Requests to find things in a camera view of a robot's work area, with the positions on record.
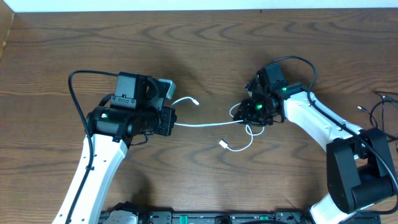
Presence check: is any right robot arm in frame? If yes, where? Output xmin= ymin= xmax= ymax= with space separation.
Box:
xmin=233 ymin=64 xmax=397 ymax=223

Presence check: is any white USB cable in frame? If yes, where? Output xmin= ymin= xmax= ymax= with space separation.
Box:
xmin=170 ymin=96 xmax=266 ymax=152

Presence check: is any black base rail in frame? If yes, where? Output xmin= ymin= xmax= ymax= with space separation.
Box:
xmin=99 ymin=202 xmax=382 ymax=224

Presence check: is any black USB cable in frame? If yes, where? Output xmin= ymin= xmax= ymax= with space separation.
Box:
xmin=356 ymin=90 xmax=398 ymax=146

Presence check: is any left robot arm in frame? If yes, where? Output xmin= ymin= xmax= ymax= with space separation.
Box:
xmin=54 ymin=72 xmax=177 ymax=223

